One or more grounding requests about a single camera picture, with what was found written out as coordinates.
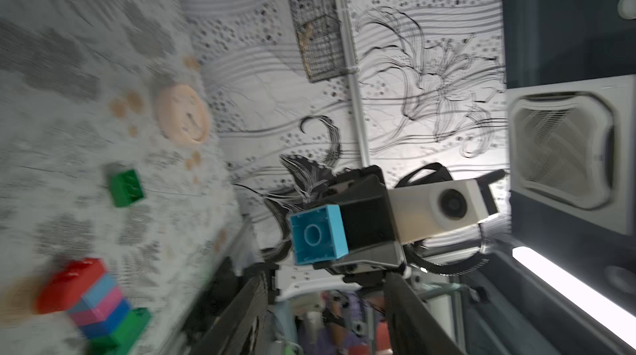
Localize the magenta lego brick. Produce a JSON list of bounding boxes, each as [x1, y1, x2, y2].
[[68, 287, 129, 326]]

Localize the black wire wall basket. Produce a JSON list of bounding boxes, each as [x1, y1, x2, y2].
[[288, 0, 346, 83]]

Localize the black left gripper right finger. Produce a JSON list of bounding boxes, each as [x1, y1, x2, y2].
[[384, 273, 464, 355]]

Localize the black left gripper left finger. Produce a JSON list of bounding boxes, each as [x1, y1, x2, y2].
[[190, 272, 268, 355]]

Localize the long green lego brick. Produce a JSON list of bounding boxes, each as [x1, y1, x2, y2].
[[86, 308, 151, 355]]

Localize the small teal lego brick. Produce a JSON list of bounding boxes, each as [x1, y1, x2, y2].
[[289, 204, 349, 266]]

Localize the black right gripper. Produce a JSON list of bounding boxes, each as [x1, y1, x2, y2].
[[322, 166, 405, 276]]

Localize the white ceiling air conditioner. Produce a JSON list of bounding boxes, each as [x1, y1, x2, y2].
[[507, 75, 635, 236]]

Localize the large pink round clock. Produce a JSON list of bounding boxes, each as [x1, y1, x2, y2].
[[156, 84, 211, 147]]

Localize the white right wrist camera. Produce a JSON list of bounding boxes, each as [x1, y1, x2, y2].
[[388, 179, 499, 245]]

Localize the red lego brick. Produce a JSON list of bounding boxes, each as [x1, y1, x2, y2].
[[34, 258, 106, 315]]

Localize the ceiling light strip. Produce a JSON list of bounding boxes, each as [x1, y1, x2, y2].
[[512, 247, 635, 349]]

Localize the small light blue lego brick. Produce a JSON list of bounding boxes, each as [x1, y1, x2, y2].
[[67, 273, 118, 313]]

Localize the dark blue square lego brick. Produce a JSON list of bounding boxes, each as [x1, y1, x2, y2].
[[79, 300, 131, 339]]

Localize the dark green lego brick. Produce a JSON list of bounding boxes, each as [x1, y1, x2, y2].
[[109, 170, 145, 208]]

